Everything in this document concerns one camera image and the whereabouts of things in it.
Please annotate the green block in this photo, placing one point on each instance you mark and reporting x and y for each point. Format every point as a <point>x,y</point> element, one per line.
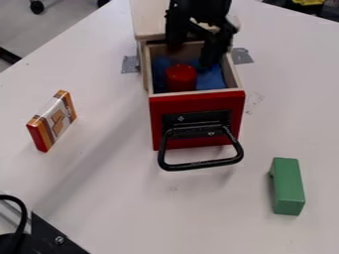
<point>287,190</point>

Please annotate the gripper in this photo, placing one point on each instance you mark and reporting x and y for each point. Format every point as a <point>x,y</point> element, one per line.
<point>207,11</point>

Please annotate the drawer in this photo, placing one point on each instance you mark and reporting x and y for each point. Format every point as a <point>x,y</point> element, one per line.
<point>194,109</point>

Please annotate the red cylinder toy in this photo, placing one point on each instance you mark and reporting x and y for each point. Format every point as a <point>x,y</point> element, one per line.
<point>180,77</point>

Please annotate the red and orange box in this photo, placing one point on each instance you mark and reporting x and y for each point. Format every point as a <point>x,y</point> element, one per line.
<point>52,120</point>

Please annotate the cabinet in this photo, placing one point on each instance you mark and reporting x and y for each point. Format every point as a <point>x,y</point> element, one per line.
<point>150,20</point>

